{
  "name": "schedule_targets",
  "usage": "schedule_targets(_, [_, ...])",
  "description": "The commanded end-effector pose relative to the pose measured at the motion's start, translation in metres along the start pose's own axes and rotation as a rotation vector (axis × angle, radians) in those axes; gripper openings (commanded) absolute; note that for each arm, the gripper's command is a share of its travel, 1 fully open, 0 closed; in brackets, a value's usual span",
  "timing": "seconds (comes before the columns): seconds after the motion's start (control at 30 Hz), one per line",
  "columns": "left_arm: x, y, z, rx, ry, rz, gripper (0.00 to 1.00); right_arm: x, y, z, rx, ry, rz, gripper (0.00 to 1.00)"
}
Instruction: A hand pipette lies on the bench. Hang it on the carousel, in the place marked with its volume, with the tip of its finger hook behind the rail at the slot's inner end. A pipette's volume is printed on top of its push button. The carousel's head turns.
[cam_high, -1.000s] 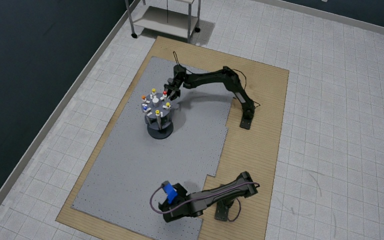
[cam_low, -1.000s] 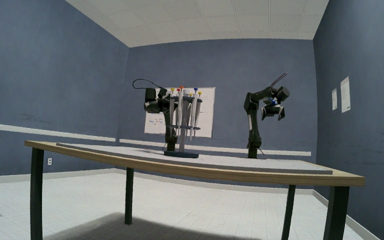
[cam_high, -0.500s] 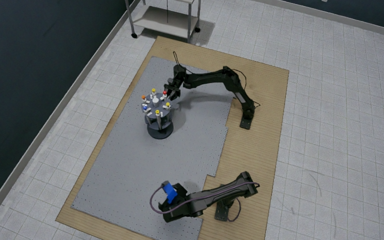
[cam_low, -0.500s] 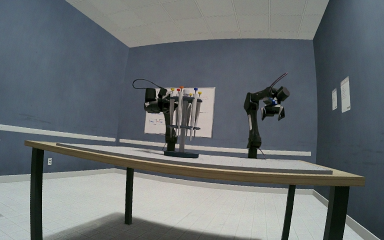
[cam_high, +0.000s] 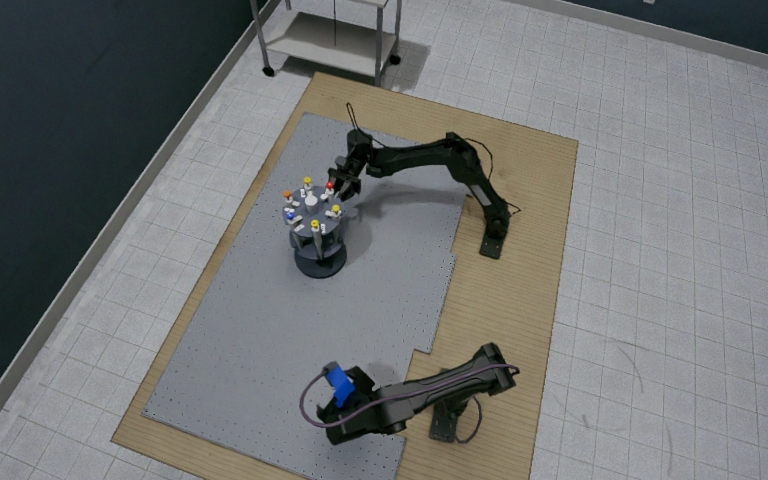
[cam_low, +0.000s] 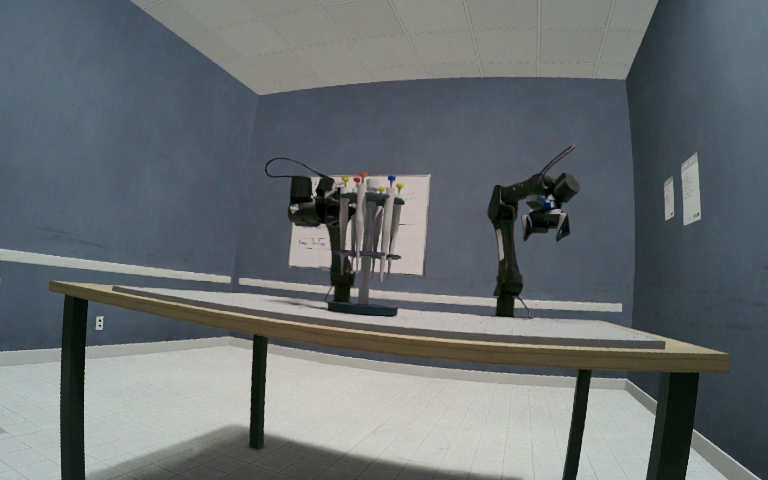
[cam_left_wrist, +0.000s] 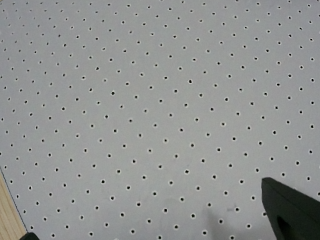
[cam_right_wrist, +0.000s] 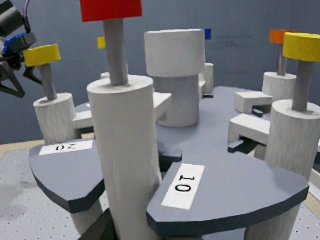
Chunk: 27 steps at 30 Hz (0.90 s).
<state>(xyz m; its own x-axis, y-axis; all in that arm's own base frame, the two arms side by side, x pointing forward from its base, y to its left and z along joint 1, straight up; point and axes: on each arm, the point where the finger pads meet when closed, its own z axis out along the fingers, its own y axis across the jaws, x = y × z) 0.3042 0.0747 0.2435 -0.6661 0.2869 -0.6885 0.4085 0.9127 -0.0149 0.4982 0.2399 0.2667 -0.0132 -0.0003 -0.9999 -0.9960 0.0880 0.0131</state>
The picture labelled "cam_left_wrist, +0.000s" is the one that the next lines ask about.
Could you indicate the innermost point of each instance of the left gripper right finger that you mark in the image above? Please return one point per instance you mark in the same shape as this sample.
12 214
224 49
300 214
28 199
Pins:
292 214

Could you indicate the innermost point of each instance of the grey base plate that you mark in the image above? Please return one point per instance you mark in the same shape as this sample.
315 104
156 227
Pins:
157 119

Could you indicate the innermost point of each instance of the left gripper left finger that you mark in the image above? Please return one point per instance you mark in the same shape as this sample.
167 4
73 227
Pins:
29 236

